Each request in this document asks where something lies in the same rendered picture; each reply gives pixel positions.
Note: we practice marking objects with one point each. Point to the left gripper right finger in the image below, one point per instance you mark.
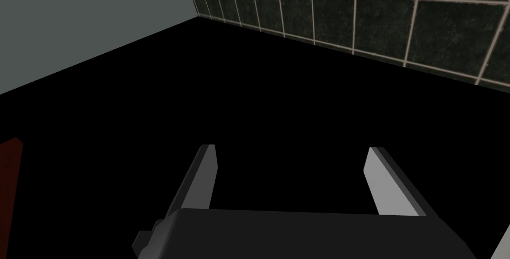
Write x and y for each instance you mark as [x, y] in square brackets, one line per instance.
[392, 189]

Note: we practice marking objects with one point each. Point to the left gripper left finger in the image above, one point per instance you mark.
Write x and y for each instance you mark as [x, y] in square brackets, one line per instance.
[198, 183]

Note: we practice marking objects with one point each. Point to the dark red flat object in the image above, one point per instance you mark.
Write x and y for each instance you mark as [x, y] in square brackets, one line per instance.
[9, 187]

